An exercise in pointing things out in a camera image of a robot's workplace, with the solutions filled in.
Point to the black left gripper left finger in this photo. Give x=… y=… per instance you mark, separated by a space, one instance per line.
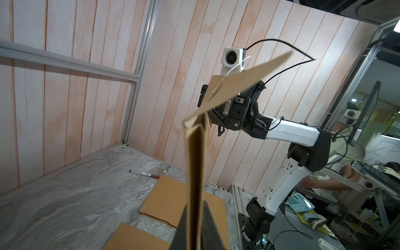
x=179 y=240

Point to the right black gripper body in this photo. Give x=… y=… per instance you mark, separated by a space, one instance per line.
x=240 y=112

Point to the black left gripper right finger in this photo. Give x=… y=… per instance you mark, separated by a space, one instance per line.
x=210 y=237

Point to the brown kraft file bag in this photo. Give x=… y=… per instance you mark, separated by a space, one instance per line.
x=196 y=128

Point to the horizontal aluminium wall rail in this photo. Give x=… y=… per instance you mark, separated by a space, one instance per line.
x=22 y=52

